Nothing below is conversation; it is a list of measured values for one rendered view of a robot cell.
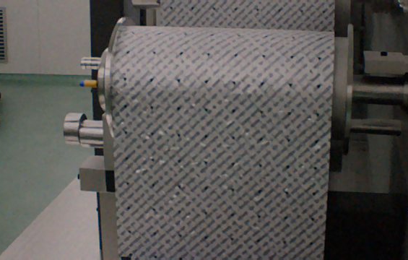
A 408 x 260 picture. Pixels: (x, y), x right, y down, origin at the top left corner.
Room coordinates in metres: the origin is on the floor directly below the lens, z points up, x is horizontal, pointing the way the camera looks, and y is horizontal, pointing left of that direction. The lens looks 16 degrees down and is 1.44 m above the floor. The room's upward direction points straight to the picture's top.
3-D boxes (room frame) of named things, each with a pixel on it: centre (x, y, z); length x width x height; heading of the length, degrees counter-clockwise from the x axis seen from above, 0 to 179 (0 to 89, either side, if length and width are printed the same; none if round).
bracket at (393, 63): (0.81, -0.20, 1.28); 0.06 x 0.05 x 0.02; 80
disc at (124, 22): (0.86, 0.10, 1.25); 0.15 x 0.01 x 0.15; 170
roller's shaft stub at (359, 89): (0.81, -0.19, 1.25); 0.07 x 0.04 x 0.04; 80
